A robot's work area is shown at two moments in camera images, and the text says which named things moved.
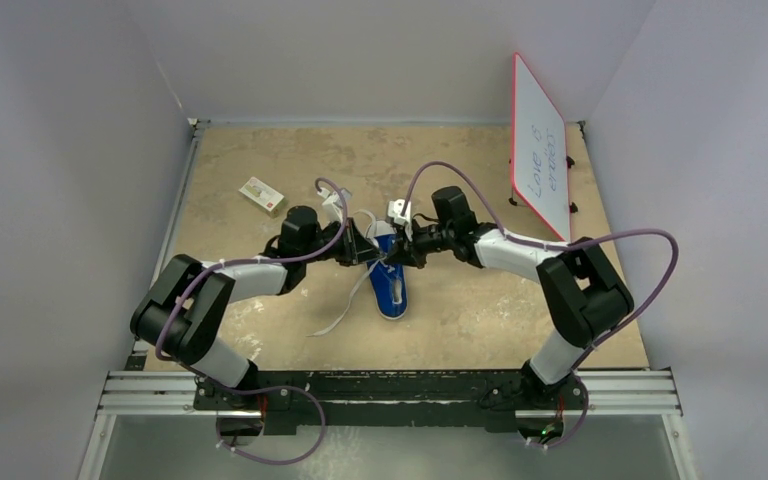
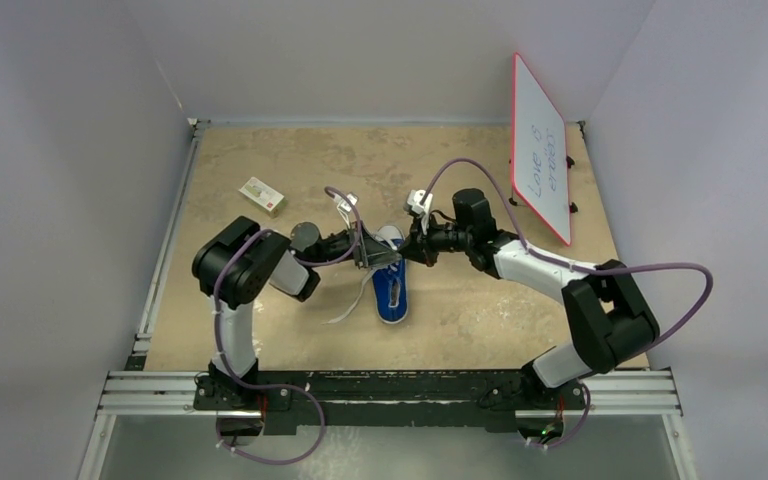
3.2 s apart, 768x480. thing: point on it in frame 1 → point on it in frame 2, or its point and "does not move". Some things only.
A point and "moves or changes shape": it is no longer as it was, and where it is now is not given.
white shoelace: (360, 286) moves or changes shape
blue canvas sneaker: (388, 281) does not move
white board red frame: (540, 159) does not move
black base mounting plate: (389, 400) does not move
